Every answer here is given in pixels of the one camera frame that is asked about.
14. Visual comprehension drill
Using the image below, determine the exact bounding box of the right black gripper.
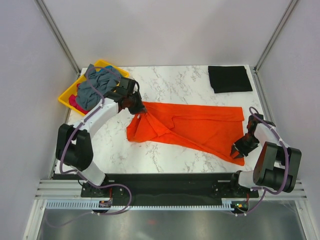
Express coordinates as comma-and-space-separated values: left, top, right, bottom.
230, 133, 259, 159

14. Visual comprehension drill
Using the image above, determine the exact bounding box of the orange t shirt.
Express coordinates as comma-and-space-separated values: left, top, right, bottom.
126, 102, 245, 166

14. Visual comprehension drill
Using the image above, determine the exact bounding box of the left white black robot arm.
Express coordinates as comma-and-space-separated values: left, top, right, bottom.
55, 91, 146, 197

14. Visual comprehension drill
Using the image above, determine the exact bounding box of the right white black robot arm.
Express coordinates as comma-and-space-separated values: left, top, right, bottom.
229, 119, 302, 197

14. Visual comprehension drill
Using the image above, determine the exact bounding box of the teal blue t shirt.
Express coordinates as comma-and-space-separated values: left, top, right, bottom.
98, 65, 113, 73

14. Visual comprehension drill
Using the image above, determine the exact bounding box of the grey t shirt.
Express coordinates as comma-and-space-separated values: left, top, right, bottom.
76, 68, 122, 111

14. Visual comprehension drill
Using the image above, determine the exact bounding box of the pink red t shirt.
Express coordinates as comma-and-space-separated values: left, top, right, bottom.
67, 83, 88, 115

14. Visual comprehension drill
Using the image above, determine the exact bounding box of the yellow plastic bin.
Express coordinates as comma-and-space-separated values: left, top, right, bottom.
58, 59, 130, 116

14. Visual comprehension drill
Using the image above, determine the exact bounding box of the folded black t shirt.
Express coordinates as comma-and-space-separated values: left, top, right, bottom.
208, 66, 253, 94

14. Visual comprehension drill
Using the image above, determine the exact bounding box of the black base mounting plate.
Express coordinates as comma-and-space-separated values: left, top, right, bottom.
81, 173, 259, 206

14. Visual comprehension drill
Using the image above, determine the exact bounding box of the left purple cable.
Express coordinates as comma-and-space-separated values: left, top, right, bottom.
44, 66, 141, 228

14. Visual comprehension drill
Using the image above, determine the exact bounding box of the aluminium extrusion rail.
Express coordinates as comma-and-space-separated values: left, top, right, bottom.
35, 180, 82, 200

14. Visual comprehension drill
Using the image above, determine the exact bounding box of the white slotted cable duct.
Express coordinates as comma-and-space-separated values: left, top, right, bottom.
45, 199, 234, 211

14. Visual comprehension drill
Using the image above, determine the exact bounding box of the left aluminium frame post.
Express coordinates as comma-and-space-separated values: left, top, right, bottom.
34, 0, 81, 77

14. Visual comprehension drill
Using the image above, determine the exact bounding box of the aluminium frame post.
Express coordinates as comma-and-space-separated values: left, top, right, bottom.
253, 0, 300, 74
34, 0, 81, 77

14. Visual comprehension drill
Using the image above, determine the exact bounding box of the right aluminium frame post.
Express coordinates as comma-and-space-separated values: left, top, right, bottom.
253, 0, 300, 74

